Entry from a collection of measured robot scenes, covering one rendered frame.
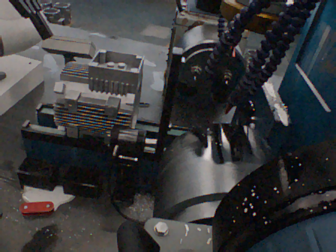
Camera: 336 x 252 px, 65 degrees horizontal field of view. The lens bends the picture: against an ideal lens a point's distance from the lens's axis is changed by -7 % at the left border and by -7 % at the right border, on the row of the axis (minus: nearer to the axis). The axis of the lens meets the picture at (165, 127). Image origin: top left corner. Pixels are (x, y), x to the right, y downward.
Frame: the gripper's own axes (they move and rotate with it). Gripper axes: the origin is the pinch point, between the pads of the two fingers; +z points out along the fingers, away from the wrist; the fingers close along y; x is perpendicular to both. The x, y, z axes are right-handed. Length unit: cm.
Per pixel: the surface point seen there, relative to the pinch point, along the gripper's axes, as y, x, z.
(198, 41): 16.4, -35.2, 24.2
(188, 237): -51, -35, 22
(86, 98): -12.8, -8.7, 18.4
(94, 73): -10.7, -12.9, 13.7
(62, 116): -15.3, -1.5, 19.9
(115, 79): -10.7, -16.9, 17.1
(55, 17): 202, 111, 16
